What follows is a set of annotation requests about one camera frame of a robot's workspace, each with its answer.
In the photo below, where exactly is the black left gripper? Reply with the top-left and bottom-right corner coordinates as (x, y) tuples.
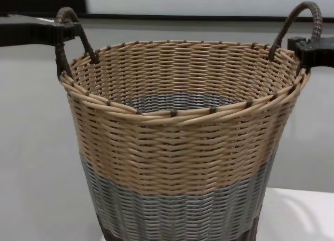
(0, 14), (82, 47)

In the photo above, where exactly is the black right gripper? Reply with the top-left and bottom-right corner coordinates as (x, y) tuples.
(287, 37), (334, 69)

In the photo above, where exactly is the tan grey brown woven basket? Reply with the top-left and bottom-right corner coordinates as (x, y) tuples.
(53, 1), (324, 241)

